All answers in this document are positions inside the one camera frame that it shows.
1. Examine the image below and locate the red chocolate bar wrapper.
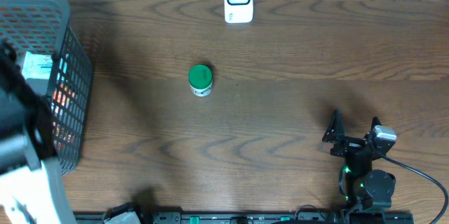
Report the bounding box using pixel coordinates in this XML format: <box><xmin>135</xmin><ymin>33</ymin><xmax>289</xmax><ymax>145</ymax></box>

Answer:
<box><xmin>51</xmin><ymin>84</ymin><xmax>76</xmax><ymax>150</ymax></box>

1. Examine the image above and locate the grey plastic mesh basket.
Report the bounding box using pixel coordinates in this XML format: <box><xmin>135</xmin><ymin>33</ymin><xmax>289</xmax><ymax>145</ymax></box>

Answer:
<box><xmin>1</xmin><ymin>0</ymin><xmax>93</xmax><ymax>174</ymax></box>

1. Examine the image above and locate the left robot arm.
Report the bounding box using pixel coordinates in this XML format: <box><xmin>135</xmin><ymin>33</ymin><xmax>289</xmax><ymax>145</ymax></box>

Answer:
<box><xmin>1</xmin><ymin>41</ymin><xmax>76</xmax><ymax>224</ymax></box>

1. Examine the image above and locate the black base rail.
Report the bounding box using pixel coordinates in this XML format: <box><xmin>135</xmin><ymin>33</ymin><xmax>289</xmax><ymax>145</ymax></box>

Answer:
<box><xmin>73</xmin><ymin>211</ymin><xmax>415</xmax><ymax>224</ymax></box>

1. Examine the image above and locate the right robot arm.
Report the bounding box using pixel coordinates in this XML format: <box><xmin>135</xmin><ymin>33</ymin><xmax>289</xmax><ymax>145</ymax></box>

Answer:
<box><xmin>322</xmin><ymin>110</ymin><xmax>397</xmax><ymax>223</ymax></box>

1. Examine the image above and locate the green wet wipes packet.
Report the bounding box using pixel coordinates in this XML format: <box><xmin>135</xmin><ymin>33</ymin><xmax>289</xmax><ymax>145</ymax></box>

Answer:
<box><xmin>21</xmin><ymin>51</ymin><xmax>53</xmax><ymax>80</ymax></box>

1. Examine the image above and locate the right black cable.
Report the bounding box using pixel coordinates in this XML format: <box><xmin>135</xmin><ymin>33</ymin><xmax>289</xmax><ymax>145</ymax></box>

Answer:
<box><xmin>371</xmin><ymin>145</ymin><xmax>449</xmax><ymax>224</ymax></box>

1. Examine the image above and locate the green lid white jar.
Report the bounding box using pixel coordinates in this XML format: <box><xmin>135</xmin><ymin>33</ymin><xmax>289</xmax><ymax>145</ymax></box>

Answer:
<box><xmin>188</xmin><ymin>65</ymin><xmax>213</xmax><ymax>97</ymax></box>

